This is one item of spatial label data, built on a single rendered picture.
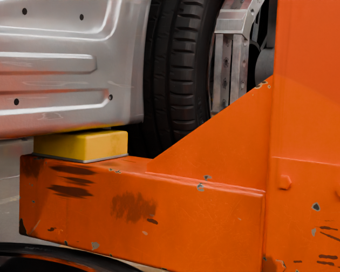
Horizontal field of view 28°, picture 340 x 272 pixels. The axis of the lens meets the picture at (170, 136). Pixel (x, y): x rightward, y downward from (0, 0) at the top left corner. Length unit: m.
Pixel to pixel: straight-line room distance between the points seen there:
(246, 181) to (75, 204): 0.34
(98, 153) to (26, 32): 0.29
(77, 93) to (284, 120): 0.39
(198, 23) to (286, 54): 0.44
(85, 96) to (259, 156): 0.35
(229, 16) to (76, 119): 0.42
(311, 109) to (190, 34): 0.47
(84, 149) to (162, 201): 0.20
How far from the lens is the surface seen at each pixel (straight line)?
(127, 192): 1.18
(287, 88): 1.02
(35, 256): 1.30
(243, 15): 1.42
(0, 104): 1.08
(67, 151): 1.28
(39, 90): 1.14
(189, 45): 1.41
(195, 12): 1.43
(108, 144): 1.30
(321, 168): 1.00
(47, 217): 1.31
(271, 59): 1.61
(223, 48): 1.43
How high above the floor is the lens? 0.89
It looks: 7 degrees down
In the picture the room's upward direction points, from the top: 2 degrees clockwise
